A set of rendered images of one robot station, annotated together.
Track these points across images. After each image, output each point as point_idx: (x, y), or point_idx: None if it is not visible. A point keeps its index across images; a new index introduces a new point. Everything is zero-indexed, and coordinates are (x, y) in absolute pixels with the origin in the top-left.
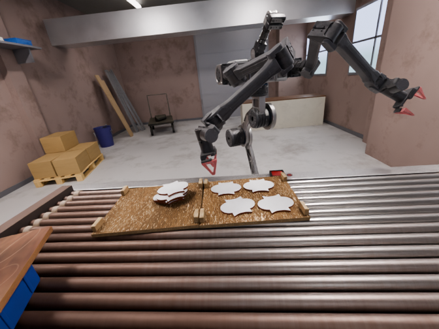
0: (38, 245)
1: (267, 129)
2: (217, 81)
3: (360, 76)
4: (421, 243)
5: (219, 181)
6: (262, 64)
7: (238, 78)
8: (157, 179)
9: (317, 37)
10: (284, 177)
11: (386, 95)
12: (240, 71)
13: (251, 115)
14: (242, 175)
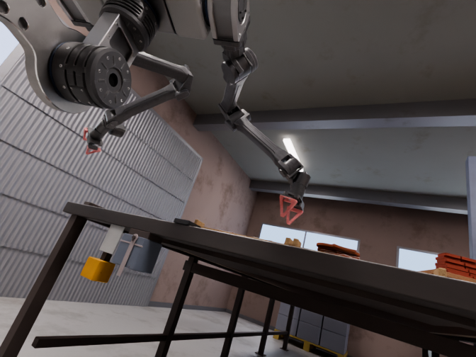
0: (422, 270)
1: (61, 109)
2: (237, 3)
3: (129, 112)
4: None
5: (266, 240)
6: (234, 100)
7: (239, 81)
8: (393, 266)
9: (190, 84)
10: (204, 224)
11: (103, 132)
12: (243, 82)
13: (116, 69)
14: (222, 232)
